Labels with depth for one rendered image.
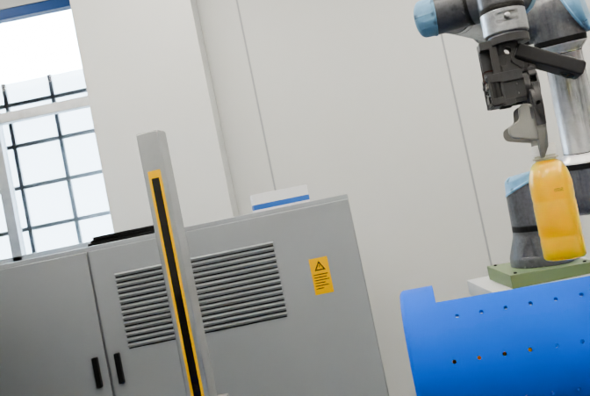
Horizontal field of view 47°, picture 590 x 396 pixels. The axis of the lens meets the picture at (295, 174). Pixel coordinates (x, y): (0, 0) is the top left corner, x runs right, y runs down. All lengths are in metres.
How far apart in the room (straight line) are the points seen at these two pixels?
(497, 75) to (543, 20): 0.51
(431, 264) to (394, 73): 1.15
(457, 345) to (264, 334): 1.62
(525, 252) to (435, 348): 0.57
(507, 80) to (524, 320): 0.41
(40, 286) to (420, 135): 2.28
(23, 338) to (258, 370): 0.95
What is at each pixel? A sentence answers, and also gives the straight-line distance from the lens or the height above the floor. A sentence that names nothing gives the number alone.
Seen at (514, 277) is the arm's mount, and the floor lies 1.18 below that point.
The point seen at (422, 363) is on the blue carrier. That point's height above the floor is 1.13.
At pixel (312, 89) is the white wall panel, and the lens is 4.05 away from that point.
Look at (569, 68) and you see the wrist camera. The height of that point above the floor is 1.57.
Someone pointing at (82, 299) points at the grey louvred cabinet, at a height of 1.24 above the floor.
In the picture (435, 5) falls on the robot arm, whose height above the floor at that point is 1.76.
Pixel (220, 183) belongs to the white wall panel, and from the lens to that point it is 3.72.
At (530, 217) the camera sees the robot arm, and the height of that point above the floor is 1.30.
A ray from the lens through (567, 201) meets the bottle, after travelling 1.19.
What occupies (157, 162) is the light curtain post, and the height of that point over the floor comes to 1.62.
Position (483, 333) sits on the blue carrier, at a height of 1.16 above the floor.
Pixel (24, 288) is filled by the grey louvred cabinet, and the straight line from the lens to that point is 2.97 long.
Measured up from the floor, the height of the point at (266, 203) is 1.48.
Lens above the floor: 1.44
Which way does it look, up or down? 3 degrees up
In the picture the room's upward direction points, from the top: 12 degrees counter-clockwise
